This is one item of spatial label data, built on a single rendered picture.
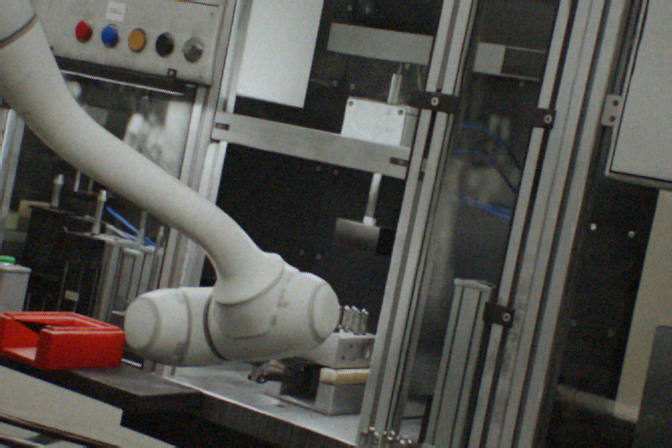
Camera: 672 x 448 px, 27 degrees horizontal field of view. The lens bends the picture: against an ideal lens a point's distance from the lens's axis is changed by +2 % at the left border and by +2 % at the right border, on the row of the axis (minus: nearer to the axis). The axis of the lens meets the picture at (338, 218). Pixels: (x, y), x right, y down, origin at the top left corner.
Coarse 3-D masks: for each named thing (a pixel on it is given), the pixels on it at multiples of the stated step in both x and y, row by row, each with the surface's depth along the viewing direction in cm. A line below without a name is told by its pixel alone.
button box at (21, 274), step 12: (0, 264) 219; (12, 264) 220; (0, 276) 217; (12, 276) 219; (24, 276) 221; (0, 288) 217; (12, 288) 219; (24, 288) 221; (0, 300) 218; (12, 300) 220; (0, 312) 218
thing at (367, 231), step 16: (384, 176) 219; (368, 208) 219; (336, 224) 220; (352, 224) 218; (368, 224) 218; (336, 240) 220; (352, 240) 218; (368, 240) 216; (384, 240) 217; (384, 256) 217
